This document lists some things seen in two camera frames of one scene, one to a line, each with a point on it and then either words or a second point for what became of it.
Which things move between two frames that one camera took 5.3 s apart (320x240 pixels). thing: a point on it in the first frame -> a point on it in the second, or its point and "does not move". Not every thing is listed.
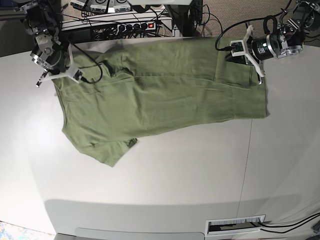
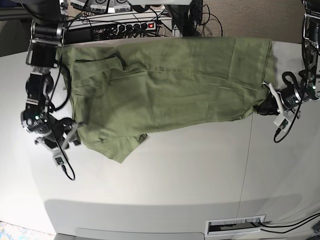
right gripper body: [244, 48] -> [287, 99]
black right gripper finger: [240, 59] -> [268, 106]
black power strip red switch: [135, 27] does not move
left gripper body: [72, 72] -> [64, 130]
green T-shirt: [121, 87] does not move
